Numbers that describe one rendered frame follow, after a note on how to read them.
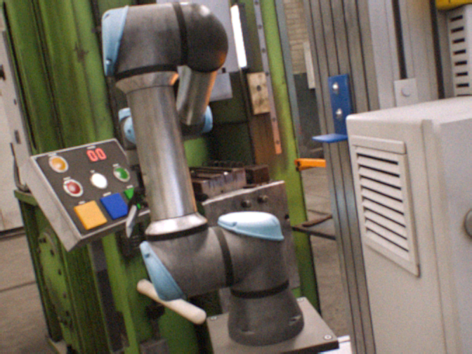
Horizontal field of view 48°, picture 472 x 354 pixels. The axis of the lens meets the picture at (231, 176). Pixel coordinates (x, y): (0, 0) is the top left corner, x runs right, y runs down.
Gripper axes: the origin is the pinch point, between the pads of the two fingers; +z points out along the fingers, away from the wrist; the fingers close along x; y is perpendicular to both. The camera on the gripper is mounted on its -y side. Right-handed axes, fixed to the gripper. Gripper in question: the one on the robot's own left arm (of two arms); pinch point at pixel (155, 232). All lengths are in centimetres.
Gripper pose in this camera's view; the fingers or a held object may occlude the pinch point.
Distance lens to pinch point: 151.5
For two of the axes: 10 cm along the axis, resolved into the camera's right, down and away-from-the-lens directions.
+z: 1.6, 9.8, 1.5
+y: 1.4, 1.2, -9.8
